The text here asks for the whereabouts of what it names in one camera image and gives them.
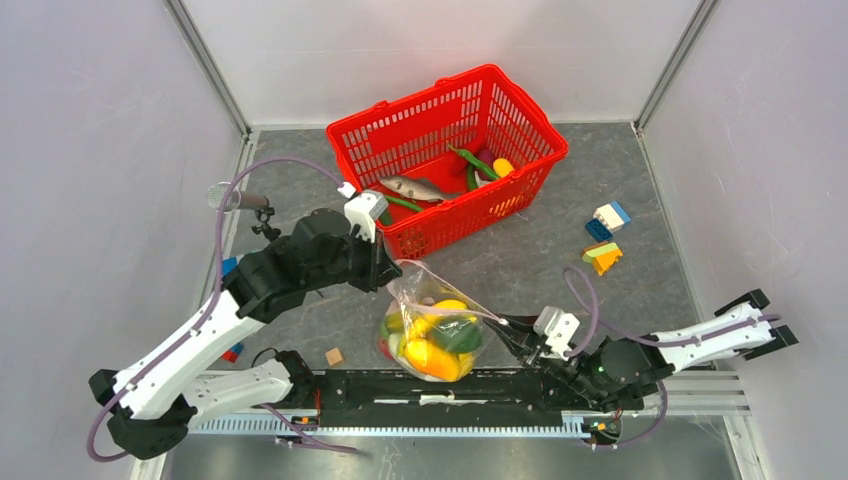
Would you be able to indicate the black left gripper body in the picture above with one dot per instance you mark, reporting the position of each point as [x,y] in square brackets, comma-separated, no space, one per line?
[364,261]

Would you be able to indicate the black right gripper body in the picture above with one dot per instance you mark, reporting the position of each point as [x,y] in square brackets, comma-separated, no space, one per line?
[528,352]

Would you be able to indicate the green toy avocado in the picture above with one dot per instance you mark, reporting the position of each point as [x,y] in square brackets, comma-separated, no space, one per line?
[456,335]

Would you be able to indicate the yellow toy banana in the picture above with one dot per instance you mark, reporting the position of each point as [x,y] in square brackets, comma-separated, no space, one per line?
[432,316]

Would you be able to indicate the clear zip top bag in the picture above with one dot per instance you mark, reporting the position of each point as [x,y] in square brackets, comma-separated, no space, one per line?
[417,288]

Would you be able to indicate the orange yellow toy mango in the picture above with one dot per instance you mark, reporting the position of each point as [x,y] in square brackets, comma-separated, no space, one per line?
[427,358]

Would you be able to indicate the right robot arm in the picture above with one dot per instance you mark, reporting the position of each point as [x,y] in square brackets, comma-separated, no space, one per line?
[621,372]

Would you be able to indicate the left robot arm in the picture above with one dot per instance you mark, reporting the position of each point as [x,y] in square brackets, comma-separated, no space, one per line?
[150,406]

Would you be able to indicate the long green toy chili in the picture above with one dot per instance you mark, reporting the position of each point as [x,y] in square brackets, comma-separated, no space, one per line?
[403,203]

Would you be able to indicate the grey toy fish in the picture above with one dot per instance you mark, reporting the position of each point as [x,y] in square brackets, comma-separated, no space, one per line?
[416,189]

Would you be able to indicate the small wooden cube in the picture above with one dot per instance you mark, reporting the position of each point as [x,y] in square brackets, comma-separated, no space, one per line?
[334,357]

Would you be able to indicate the dark blue toy block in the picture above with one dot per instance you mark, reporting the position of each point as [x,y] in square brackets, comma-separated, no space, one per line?
[598,231]

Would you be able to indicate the blue green white block stack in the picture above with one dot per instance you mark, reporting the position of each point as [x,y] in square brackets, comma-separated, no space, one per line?
[227,265]

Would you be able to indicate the red plastic basket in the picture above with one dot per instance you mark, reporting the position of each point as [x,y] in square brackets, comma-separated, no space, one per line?
[478,109]

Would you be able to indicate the white blue toy block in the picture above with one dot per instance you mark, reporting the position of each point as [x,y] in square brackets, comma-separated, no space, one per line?
[612,216]

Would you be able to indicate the red blue toy block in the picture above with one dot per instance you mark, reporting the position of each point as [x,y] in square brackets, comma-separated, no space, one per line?
[232,354]

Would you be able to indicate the yellow toy lemon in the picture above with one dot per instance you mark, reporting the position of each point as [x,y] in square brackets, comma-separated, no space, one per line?
[502,167]

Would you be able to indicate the silver mesh microphone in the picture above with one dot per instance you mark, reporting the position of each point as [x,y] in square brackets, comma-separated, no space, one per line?
[223,198]

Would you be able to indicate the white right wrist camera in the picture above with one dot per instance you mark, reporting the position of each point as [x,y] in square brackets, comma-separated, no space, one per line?
[556,329]

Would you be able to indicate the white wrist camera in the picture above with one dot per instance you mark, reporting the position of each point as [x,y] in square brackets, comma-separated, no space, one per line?
[363,210]
[556,329]

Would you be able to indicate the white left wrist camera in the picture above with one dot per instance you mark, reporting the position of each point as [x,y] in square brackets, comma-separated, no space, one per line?
[363,210]

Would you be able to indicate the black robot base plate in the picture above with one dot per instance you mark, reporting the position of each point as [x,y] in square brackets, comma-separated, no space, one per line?
[488,397]

